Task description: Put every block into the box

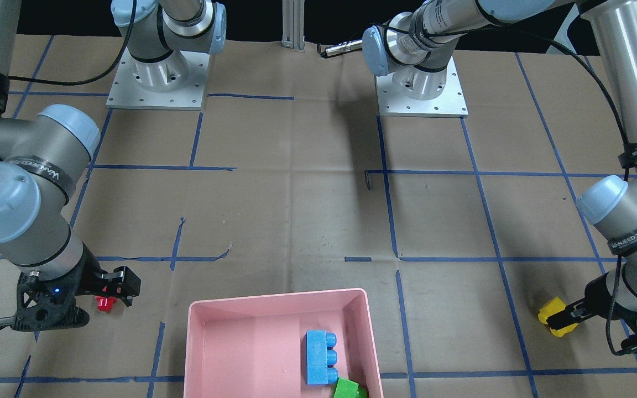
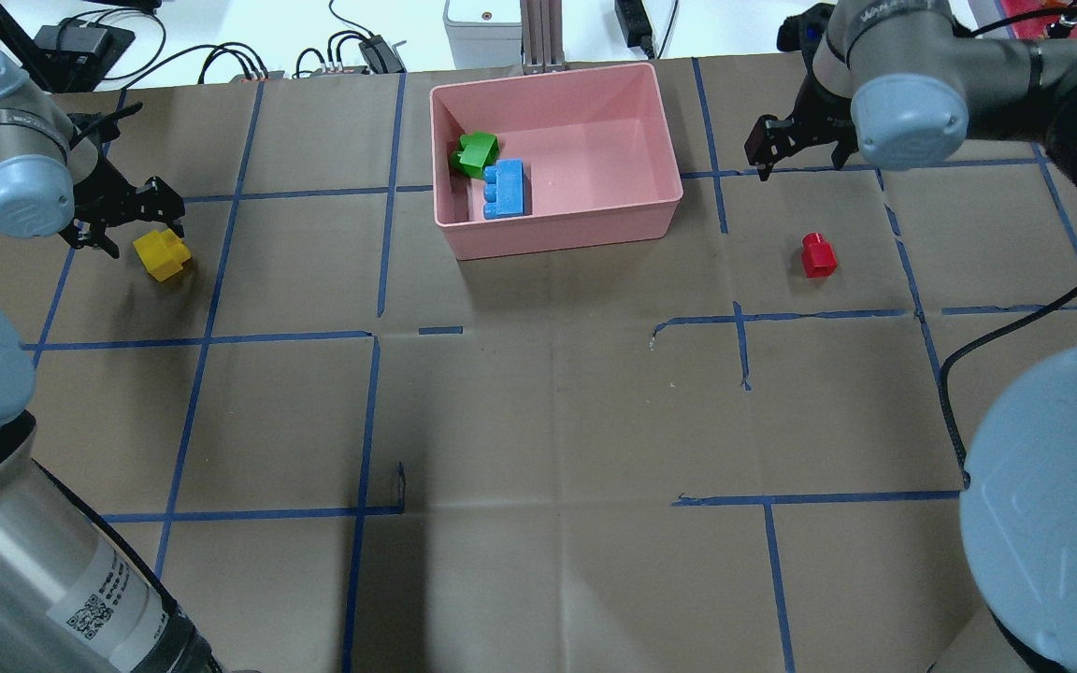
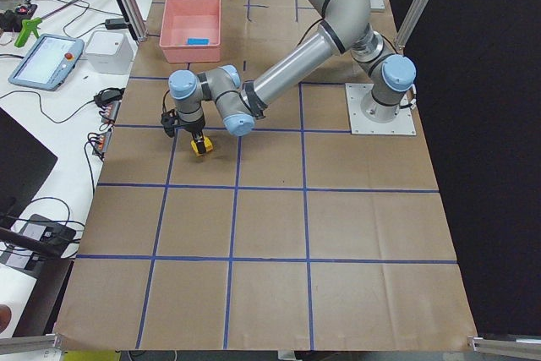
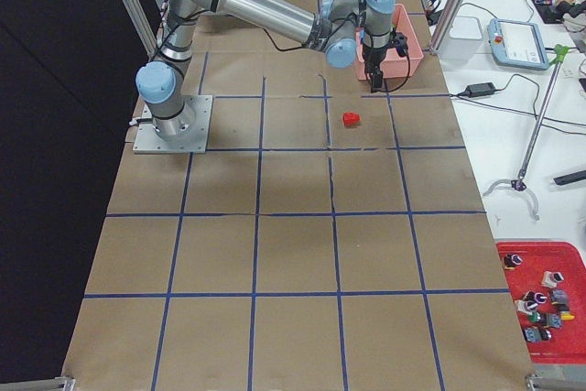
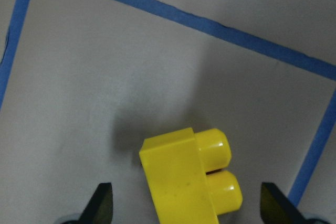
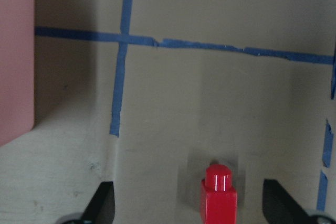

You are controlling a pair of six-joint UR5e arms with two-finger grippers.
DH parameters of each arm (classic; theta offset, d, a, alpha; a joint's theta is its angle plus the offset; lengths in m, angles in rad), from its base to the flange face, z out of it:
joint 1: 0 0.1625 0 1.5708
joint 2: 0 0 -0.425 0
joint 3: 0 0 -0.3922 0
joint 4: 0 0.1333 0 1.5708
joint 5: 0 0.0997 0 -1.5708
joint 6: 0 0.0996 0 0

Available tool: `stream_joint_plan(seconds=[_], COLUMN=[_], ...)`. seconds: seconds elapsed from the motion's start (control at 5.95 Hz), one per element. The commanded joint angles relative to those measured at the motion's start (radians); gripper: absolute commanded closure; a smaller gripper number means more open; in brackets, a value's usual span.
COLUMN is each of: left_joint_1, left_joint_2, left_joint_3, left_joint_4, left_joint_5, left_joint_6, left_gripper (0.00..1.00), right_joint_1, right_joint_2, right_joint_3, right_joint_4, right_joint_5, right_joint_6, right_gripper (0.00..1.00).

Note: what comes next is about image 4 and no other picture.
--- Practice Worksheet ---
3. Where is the red plastic tray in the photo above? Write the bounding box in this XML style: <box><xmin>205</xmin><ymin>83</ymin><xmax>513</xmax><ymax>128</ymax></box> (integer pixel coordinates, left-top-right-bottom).
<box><xmin>497</xmin><ymin>241</ymin><xmax>585</xmax><ymax>364</ymax></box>

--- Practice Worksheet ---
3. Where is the red toy block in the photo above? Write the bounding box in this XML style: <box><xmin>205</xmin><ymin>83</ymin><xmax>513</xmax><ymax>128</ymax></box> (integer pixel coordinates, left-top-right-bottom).
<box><xmin>342</xmin><ymin>112</ymin><xmax>361</xmax><ymax>128</ymax></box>

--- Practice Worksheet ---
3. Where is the long reach grabber tool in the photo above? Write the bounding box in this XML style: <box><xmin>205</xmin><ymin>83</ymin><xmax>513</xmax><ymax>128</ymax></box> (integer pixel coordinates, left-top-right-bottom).
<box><xmin>483</xmin><ymin>44</ymin><xmax>570</xmax><ymax>221</ymax></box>

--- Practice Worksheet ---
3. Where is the clear plastic container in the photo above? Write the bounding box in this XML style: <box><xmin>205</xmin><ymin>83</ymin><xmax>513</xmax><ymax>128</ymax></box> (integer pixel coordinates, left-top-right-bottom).
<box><xmin>439</xmin><ymin>16</ymin><xmax>483</xmax><ymax>60</ymax></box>

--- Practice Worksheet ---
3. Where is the black power adapter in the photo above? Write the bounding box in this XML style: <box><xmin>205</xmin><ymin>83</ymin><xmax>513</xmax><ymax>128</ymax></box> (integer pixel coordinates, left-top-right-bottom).
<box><xmin>463</xmin><ymin>82</ymin><xmax>497</xmax><ymax>98</ymax></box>

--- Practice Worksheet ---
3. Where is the brown paper table cover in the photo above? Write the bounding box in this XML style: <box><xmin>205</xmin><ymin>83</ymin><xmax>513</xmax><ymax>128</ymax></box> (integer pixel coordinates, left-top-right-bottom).
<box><xmin>63</xmin><ymin>16</ymin><xmax>531</xmax><ymax>390</ymax></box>

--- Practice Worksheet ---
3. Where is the teach pendant tablet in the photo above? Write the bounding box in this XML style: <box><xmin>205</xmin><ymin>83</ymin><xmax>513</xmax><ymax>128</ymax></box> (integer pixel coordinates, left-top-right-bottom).
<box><xmin>487</xmin><ymin>18</ymin><xmax>549</xmax><ymax>71</ymax></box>

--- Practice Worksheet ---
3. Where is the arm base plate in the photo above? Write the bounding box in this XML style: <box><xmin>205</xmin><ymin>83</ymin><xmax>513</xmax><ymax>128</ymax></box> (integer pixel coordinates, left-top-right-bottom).
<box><xmin>133</xmin><ymin>95</ymin><xmax>213</xmax><ymax>154</ymax></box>

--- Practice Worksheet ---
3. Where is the pink plastic box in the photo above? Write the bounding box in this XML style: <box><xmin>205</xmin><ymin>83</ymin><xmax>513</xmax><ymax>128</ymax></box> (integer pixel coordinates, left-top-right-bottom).
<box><xmin>380</xmin><ymin>4</ymin><xmax>424</xmax><ymax>79</ymax></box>

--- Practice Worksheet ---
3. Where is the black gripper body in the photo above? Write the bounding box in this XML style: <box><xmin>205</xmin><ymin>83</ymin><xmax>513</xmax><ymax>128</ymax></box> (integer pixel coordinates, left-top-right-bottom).
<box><xmin>362</xmin><ymin>29</ymin><xmax>408</xmax><ymax>71</ymax></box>

